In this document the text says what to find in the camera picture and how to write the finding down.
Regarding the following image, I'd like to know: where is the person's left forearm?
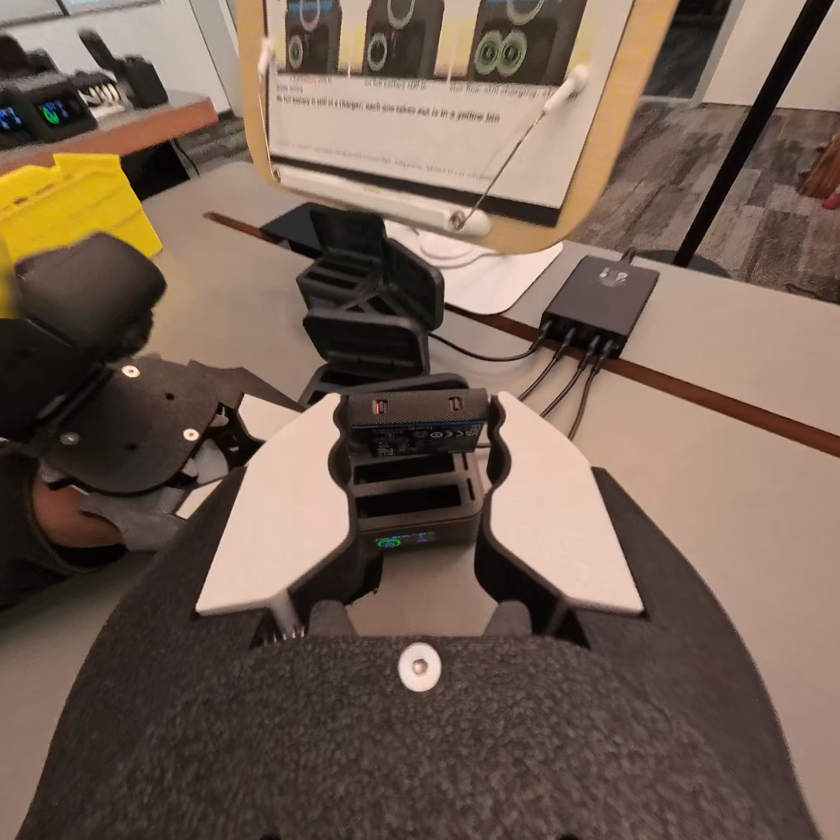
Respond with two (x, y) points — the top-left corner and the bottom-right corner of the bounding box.
(0, 506), (126, 611)

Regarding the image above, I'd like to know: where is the dark desk device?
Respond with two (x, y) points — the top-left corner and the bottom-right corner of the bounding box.
(82, 27), (172, 112)

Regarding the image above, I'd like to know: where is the wooden sign board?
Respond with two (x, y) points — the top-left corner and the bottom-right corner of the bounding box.
(234, 0), (681, 257)

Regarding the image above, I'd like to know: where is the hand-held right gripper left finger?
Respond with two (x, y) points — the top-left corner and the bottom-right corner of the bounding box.
(195, 392), (382, 631)

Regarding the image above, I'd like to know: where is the white stand base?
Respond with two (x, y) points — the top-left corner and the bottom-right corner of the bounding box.
(381, 217), (565, 316)

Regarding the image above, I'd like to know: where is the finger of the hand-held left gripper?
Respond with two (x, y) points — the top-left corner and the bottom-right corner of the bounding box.
(238, 393), (307, 442)
(176, 479), (225, 521)

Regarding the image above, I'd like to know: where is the black charging cable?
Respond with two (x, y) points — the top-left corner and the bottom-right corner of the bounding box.
(567, 352), (614, 441)
(519, 344), (574, 401)
(427, 329), (550, 364)
(539, 352), (594, 418)

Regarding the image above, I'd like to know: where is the dark flat pad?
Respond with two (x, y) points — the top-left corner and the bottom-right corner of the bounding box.
(260, 201), (329, 257)

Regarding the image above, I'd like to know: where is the person's left hand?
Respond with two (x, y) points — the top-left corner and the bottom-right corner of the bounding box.
(33, 483), (128, 555)

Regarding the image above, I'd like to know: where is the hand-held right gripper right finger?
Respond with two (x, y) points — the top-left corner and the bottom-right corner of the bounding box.
(476, 392), (648, 634)

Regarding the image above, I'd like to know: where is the black pole stand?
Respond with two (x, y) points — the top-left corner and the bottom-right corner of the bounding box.
(628, 0), (840, 279)

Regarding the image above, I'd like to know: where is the black camera battery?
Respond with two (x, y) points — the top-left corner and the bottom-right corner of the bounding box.
(335, 388), (506, 456)

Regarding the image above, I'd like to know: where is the white instruction sheet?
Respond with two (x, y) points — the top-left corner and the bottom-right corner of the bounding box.
(267, 0), (631, 211)

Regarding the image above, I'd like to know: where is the yellow plastic bin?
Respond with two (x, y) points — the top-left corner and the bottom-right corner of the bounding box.
(0, 154), (165, 319)

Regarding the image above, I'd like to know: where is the black multi-port power hub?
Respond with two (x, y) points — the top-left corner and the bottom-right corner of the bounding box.
(542, 256), (660, 358)

